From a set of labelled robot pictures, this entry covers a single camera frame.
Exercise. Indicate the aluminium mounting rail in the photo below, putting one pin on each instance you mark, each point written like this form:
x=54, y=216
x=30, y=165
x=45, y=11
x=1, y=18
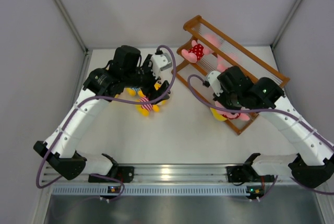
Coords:
x=177, y=173

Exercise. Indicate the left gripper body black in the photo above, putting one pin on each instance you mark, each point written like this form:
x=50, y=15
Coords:
x=143, y=78

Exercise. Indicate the pink toy red dots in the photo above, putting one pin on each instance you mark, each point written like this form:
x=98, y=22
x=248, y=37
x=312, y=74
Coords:
x=222, y=64
x=235, y=116

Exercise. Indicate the yellow toy blue stripes shelf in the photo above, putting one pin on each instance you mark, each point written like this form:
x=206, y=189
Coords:
x=217, y=116

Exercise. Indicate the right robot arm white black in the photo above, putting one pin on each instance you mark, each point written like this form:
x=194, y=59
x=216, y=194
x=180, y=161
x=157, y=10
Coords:
x=312, y=164

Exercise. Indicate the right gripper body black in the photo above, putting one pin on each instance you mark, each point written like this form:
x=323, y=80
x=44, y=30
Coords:
x=229, y=99

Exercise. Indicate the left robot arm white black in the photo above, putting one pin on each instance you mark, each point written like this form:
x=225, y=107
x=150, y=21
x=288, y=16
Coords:
x=102, y=86

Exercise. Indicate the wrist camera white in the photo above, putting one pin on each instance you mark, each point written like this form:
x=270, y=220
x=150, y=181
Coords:
x=160, y=62
x=212, y=81

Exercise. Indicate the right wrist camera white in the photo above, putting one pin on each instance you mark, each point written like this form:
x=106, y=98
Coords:
x=212, y=81

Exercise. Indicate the wooden three-tier shelf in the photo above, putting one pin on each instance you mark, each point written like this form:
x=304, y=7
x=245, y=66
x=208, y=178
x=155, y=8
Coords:
x=249, y=63

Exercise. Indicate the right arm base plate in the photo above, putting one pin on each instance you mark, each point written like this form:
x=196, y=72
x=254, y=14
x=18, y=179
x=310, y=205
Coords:
x=245, y=174

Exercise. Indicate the perforated cable tray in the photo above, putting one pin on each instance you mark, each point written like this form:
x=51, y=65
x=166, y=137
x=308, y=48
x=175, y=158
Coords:
x=153, y=190

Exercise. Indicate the pink toy top-left middle shelf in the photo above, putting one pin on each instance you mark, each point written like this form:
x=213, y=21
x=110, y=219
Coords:
x=198, y=50

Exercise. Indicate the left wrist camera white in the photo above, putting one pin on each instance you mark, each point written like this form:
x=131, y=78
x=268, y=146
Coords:
x=160, y=62

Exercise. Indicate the yellow toy red stripes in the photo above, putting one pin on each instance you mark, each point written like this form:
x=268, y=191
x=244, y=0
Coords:
x=145, y=109

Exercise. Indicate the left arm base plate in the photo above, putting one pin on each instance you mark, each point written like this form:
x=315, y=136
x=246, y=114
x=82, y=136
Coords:
x=124, y=174

